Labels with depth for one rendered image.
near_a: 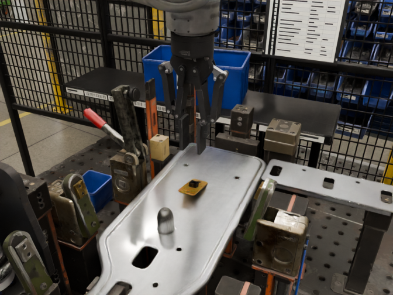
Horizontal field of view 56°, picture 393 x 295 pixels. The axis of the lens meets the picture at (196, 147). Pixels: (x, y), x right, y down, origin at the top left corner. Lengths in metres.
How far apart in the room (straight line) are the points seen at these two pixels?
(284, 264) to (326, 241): 0.47
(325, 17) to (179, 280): 0.82
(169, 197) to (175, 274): 0.21
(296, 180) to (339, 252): 0.36
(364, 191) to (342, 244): 0.34
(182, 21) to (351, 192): 0.52
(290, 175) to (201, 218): 0.26
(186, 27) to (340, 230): 0.84
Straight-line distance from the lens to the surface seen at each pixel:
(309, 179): 0.89
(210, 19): 0.63
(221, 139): 1.02
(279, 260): 0.74
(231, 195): 0.81
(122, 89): 0.79
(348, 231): 1.25
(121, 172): 0.85
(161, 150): 0.88
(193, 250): 0.69
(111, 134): 0.84
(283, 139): 0.95
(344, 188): 0.89
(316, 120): 1.10
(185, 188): 0.79
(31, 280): 0.66
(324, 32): 1.17
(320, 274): 1.10
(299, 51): 1.19
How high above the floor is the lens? 1.50
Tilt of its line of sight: 31 degrees down
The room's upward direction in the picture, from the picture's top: straight up
